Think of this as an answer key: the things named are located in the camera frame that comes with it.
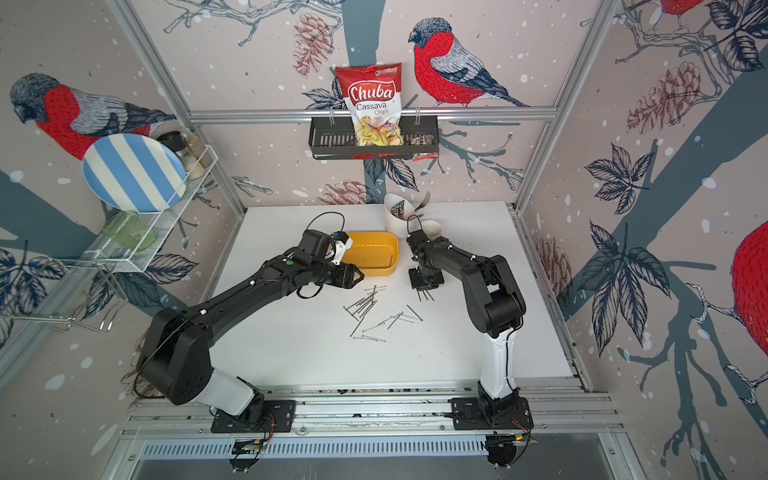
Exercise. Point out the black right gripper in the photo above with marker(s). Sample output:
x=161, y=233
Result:
x=435, y=281

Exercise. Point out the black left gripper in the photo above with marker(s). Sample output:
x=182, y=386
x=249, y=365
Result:
x=347, y=275

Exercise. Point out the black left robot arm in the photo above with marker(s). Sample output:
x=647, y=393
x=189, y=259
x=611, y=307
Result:
x=175, y=358

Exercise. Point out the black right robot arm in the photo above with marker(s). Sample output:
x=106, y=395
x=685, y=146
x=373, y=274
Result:
x=494, y=304

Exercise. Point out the yellow plastic storage box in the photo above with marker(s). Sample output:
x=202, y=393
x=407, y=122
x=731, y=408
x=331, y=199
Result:
x=374, y=253

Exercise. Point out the steel nail pile left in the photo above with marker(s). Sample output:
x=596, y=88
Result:
x=359, y=309

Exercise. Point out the purple mug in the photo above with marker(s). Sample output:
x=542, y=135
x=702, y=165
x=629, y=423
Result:
x=431, y=228

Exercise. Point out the white cutlery holder cup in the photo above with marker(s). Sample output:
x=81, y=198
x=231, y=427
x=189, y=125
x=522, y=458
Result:
x=400, y=216

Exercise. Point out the red Chuba chips bag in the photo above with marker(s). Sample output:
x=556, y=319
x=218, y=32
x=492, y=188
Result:
x=372, y=95

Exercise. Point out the dark lid spice jar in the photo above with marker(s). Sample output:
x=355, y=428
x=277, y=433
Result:
x=175, y=142

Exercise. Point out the blue white striped plate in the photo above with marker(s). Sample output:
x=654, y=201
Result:
x=135, y=173

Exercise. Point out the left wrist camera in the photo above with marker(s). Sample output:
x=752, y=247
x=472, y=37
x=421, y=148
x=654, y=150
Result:
x=342, y=243

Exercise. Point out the black wall basket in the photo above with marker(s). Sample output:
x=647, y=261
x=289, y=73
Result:
x=331, y=139

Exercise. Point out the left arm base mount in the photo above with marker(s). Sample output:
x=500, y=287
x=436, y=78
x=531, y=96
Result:
x=270, y=416

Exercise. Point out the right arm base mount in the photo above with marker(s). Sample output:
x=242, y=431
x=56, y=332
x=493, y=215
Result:
x=480, y=414

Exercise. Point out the clear wire dish rack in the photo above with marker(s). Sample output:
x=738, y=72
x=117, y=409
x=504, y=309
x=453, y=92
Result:
x=123, y=265

